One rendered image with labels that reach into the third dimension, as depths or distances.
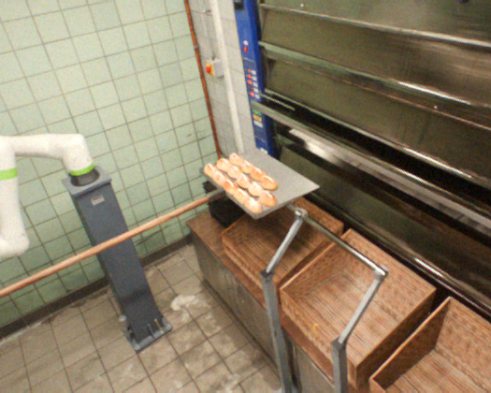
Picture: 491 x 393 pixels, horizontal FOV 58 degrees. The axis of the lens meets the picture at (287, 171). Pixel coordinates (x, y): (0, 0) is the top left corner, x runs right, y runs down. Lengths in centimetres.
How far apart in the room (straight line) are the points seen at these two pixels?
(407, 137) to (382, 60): 31
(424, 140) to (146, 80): 200
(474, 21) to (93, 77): 226
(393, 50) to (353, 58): 20
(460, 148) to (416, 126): 20
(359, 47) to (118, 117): 183
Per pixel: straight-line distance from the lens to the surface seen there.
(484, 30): 151
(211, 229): 293
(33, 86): 300
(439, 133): 171
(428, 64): 165
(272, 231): 279
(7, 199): 222
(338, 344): 173
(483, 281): 191
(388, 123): 185
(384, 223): 214
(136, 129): 322
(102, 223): 260
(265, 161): 234
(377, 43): 180
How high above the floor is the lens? 234
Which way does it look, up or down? 31 degrees down
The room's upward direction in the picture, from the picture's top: 7 degrees counter-clockwise
